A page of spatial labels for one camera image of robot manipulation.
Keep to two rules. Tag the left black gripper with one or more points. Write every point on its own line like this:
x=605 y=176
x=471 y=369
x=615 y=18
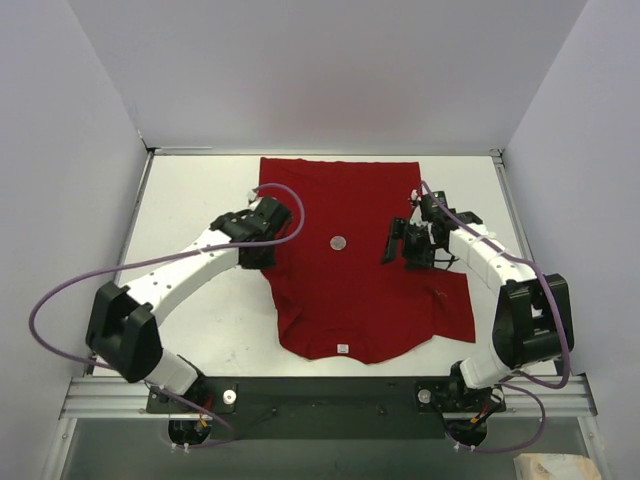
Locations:
x=261 y=254

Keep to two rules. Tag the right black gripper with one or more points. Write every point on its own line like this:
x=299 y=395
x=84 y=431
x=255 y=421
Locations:
x=412 y=240

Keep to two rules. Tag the red t-shirt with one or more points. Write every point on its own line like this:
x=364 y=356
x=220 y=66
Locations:
x=347 y=303

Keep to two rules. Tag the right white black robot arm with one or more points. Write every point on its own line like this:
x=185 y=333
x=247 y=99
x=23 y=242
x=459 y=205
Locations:
x=533 y=319

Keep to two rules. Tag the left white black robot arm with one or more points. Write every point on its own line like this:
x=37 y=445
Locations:
x=124 y=322

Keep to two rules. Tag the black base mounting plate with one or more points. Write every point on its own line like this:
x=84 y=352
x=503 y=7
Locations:
x=329 y=408

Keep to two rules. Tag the beige cardboard box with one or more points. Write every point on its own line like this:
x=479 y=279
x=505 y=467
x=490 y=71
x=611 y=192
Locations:
x=547 y=466

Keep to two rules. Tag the aluminium frame rail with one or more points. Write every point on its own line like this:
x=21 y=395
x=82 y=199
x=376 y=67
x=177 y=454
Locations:
x=114 y=398

